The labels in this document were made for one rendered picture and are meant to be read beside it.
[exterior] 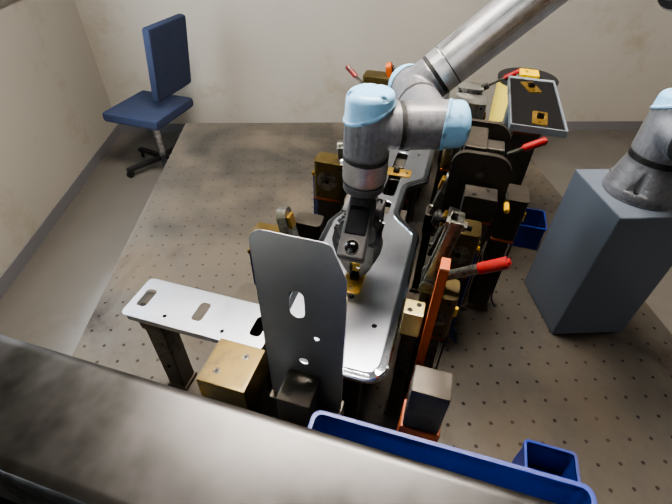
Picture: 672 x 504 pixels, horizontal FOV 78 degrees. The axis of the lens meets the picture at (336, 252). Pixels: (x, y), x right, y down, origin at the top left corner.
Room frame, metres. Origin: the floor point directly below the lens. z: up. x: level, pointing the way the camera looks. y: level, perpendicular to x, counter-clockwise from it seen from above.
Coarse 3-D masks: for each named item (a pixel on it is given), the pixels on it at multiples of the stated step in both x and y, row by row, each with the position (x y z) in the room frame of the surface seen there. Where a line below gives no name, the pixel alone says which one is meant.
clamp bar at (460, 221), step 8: (440, 216) 0.55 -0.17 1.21; (448, 216) 0.55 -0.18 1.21; (456, 216) 0.56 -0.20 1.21; (464, 216) 0.55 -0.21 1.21; (432, 224) 0.55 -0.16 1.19; (448, 224) 0.54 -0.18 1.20; (456, 224) 0.53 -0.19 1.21; (464, 224) 0.54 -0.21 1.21; (448, 232) 0.53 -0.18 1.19; (456, 232) 0.53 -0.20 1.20; (440, 240) 0.56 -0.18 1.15; (448, 240) 0.53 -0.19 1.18; (456, 240) 0.53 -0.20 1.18; (440, 248) 0.54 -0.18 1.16; (448, 248) 0.53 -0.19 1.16; (432, 256) 0.56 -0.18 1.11; (440, 256) 0.53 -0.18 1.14; (448, 256) 0.53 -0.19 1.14; (432, 264) 0.54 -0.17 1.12; (424, 272) 0.57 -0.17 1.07; (432, 272) 0.54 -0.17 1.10; (424, 280) 0.54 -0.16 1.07; (432, 280) 0.54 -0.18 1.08
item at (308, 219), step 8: (296, 216) 0.84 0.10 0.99; (304, 216) 0.84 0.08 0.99; (312, 216) 0.84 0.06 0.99; (320, 216) 0.84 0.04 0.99; (296, 224) 0.81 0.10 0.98; (304, 224) 0.80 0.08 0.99; (312, 224) 0.80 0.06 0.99; (320, 224) 0.81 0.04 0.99; (304, 232) 0.80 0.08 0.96; (312, 232) 0.80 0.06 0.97; (320, 232) 0.80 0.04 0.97
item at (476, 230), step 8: (472, 224) 0.72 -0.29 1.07; (480, 224) 0.72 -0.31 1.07; (464, 232) 0.69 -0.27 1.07; (472, 232) 0.69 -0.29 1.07; (480, 232) 0.69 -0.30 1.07; (464, 240) 0.68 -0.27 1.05; (472, 240) 0.67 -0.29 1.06; (456, 248) 0.68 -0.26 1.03; (464, 248) 0.68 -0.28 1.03; (472, 248) 0.67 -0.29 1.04; (456, 256) 0.68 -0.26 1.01; (464, 256) 0.68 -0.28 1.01; (472, 256) 0.67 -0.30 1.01; (456, 264) 0.68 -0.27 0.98; (464, 264) 0.68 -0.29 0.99; (472, 264) 0.68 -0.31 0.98; (464, 288) 0.68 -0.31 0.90; (456, 336) 0.70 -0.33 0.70
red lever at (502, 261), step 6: (498, 258) 0.53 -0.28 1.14; (504, 258) 0.52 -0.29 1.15; (474, 264) 0.54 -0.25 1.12; (480, 264) 0.53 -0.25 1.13; (486, 264) 0.53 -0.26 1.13; (492, 264) 0.52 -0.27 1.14; (498, 264) 0.52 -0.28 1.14; (504, 264) 0.51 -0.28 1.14; (510, 264) 0.52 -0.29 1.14; (450, 270) 0.55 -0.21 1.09; (456, 270) 0.54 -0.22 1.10; (462, 270) 0.54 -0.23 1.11; (468, 270) 0.53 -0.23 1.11; (474, 270) 0.53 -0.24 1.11; (480, 270) 0.52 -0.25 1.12; (486, 270) 0.52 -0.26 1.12; (492, 270) 0.52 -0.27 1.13; (498, 270) 0.52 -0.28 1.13; (450, 276) 0.54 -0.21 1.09; (456, 276) 0.53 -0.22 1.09; (462, 276) 0.53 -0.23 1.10
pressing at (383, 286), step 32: (448, 96) 1.61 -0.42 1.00; (416, 160) 1.11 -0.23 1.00; (384, 224) 0.80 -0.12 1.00; (384, 256) 0.68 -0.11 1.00; (352, 288) 0.58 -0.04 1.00; (384, 288) 0.59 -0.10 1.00; (352, 320) 0.50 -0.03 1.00; (384, 320) 0.50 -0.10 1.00; (352, 352) 0.43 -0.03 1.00; (384, 352) 0.43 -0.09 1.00
